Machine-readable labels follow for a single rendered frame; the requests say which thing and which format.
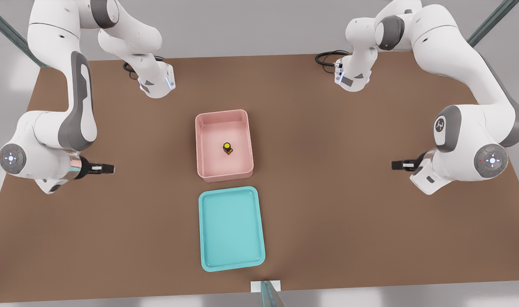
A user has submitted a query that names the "pale blue-green tray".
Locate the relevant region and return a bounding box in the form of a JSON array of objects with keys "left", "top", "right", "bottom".
[{"left": 198, "top": 186, "right": 266, "bottom": 272}]

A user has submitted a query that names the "silver frame post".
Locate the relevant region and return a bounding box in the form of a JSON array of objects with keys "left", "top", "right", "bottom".
[
  {"left": 0, "top": 4, "right": 47, "bottom": 69},
  {"left": 467, "top": 0, "right": 519, "bottom": 47},
  {"left": 250, "top": 280, "right": 286, "bottom": 307}
]

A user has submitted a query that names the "pink plastic box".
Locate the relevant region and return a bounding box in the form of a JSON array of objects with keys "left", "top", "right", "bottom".
[{"left": 195, "top": 109, "right": 255, "bottom": 183}]

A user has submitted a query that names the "black cable loop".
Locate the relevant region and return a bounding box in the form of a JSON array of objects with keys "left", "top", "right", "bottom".
[
  {"left": 315, "top": 50, "right": 350, "bottom": 74},
  {"left": 123, "top": 56, "right": 165, "bottom": 80}
]

